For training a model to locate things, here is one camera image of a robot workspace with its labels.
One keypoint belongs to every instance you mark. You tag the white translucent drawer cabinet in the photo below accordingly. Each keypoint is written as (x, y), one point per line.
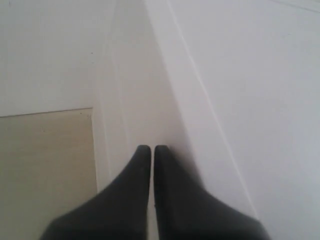
(231, 86)

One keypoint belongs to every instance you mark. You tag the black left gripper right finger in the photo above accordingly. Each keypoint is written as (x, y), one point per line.
(186, 211)

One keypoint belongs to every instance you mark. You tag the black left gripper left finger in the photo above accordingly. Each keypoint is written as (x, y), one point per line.
(119, 212)

